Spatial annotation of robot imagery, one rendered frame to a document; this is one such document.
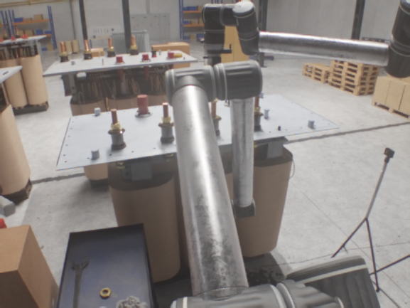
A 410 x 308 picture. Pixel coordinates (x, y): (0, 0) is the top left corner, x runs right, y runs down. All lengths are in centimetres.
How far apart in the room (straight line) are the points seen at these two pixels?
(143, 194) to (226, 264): 111
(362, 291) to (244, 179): 84
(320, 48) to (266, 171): 91
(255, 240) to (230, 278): 167
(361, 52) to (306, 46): 25
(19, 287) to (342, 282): 155
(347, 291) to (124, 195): 134
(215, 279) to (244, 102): 72
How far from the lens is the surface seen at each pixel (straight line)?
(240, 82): 108
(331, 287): 66
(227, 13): 142
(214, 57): 146
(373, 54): 141
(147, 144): 154
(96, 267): 157
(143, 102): 193
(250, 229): 223
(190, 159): 81
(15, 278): 173
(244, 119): 118
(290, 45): 143
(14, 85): 725
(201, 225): 70
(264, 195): 205
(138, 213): 179
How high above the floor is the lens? 202
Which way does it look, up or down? 28 degrees down
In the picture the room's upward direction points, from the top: straight up
